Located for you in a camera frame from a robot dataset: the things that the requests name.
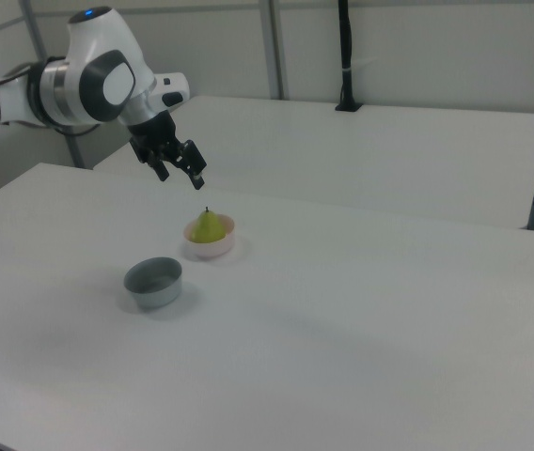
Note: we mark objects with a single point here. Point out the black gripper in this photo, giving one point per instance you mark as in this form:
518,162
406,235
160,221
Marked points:
152,136

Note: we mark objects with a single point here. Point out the green pear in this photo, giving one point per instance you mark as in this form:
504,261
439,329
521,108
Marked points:
208,230

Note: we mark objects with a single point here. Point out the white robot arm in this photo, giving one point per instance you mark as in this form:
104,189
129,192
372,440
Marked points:
83,47

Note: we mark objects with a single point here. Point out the pink bowl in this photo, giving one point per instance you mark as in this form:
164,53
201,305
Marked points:
210,252

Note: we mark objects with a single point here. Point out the grey bowl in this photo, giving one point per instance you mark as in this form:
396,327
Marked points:
154,293

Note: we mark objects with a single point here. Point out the black camera pole with clamp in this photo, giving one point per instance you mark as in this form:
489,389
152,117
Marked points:
346,47

